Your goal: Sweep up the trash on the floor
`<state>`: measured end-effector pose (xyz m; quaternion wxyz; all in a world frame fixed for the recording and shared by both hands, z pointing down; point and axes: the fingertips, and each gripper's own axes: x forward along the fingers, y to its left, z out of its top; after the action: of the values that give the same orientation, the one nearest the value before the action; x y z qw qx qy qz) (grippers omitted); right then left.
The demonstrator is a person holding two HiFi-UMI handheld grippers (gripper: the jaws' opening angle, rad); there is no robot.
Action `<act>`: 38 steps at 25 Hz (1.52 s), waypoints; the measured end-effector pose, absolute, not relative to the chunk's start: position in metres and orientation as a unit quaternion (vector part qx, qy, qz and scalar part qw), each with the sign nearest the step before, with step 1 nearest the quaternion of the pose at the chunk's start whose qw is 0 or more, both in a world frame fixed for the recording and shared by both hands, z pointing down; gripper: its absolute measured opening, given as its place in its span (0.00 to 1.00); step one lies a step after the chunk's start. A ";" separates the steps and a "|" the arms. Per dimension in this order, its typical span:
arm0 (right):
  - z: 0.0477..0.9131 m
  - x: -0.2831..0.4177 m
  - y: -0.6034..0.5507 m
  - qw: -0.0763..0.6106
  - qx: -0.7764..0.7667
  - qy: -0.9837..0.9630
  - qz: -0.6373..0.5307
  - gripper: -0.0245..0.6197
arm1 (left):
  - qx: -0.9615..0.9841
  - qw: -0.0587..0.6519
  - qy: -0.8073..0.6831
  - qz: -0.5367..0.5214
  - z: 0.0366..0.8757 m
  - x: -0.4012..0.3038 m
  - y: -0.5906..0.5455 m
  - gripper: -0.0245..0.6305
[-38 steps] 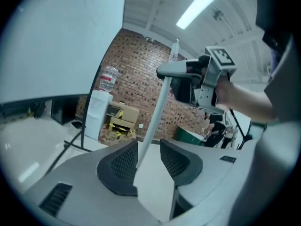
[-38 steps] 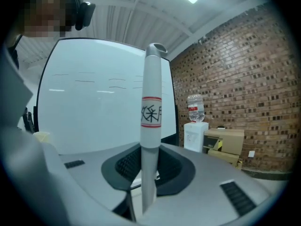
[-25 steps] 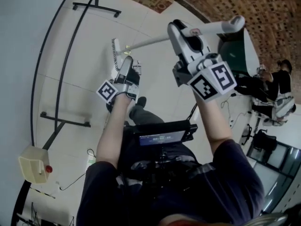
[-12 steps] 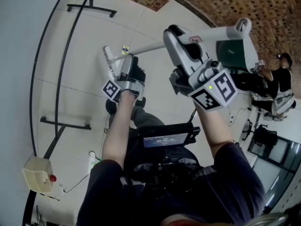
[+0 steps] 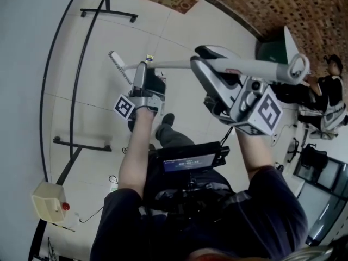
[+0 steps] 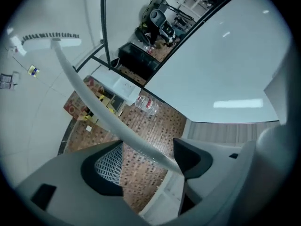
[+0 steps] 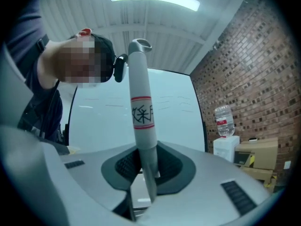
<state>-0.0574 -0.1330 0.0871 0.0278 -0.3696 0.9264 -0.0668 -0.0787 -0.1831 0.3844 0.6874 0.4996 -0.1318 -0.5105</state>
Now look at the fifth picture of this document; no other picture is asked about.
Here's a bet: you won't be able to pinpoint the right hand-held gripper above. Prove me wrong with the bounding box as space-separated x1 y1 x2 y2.
190 45 284 136

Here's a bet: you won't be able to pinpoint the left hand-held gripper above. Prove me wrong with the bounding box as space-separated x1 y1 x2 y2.
113 61 166 121

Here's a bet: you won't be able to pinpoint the white broom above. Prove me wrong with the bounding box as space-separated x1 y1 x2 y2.
108 50 311 86

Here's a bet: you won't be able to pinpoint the person's right forearm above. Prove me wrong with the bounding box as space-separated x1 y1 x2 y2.
234 127 276 183

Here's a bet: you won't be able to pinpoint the person's left forearm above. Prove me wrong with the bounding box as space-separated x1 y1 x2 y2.
117 108 159 198

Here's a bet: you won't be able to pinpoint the person's right black shoe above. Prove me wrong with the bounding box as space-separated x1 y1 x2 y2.
161 113 176 128

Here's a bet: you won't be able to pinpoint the person's grey trousers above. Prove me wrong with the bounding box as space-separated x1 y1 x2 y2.
148 122 235 201

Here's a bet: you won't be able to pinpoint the black chest-mounted screen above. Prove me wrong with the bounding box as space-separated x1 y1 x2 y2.
156 141 231 173

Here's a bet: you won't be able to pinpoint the grey chest harness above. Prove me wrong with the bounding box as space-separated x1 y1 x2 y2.
138 172 253 219

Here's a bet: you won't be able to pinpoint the white panel on wheeled stand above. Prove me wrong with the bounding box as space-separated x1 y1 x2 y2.
0 0 139 261

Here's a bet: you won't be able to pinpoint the black office chair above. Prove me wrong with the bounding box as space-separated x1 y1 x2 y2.
287 136 329 171

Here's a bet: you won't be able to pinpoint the beige box with red button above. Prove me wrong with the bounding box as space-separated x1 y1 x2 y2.
31 181 71 224

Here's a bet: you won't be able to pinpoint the person's dark shirt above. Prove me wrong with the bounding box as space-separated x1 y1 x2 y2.
89 164 308 261

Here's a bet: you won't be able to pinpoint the yellow black striped tape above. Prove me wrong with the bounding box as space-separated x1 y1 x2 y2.
52 222 76 233

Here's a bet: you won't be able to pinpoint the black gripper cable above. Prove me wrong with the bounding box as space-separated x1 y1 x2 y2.
219 126 235 144

